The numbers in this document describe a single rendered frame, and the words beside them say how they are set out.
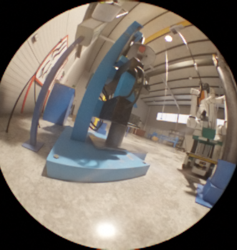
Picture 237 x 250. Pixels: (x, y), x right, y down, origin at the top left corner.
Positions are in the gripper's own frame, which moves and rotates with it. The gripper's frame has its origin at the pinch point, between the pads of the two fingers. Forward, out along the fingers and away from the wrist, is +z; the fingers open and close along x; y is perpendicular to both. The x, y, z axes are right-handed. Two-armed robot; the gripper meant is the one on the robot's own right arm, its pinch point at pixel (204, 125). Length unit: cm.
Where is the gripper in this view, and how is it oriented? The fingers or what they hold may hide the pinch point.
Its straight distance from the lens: 115.1
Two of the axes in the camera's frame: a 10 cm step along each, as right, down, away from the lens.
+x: -7.2, -0.9, 6.9
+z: -4.7, 8.0, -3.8
